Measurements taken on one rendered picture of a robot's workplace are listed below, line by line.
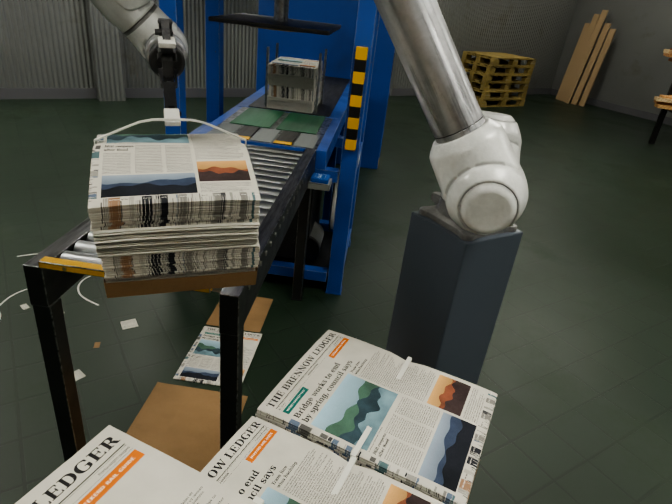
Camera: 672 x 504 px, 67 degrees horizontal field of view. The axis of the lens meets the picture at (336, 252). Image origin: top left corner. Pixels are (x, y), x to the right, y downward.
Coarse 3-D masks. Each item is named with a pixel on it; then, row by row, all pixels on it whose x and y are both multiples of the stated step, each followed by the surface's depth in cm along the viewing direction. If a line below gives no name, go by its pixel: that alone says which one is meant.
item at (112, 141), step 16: (96, 144) 95; (112, 144) 95; (128, 144) 96; (144, 144) 97; (160, 144) 98; (176, 144) 99; (192, 144) 100; (208, 144) 101; (224, 144) 102; (240, 144) 103
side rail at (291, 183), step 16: (304, 160) 224; (304, 176) 212; (288, 192) 188; (304, 192) 220; (272, 208) 173; (288, 208) 181; (272, 224) 162; (288, 224) 186; (272, 240) 158; (272, 256) 162; (224, 288) 126; (240, 288) 126; (256, 288) 143; (224, 304) 124; (240, 304) 126; (224, 320) 127; (240, 320) 128
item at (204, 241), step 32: (96, 160) 90; (128, 160) 92; (160, 160) 93; (192, 160) 95; (224, 160) 97; (96, 192) 84; (128, 192) 85; (160, 192) 87; (192, 192) 88; (224, 192) 89; (256, 192) 91; (96, 224) 85; (128, 224) 86; (160, 224) 88; (192, 224) 90; (224, 224) 92; (256, 224) 94; (128, 256) 90; (160, 256) 93; (192, 256) 95; (224, 256) 97; (256, 256) 99
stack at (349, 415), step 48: (336, 336) 109; (288, 384) 94; (336, 384) 95; (384, 384) 97; (432, 384) 98; (240, 432) 83; (288, 432) 84; (336, 432) 85; (384, 432) 86; (432, 432) 87; (480, 432) 88; (240, 480) 75; (288, 480) 76; (336, 480) 77; (384, 480) 78; (432, 480) 78
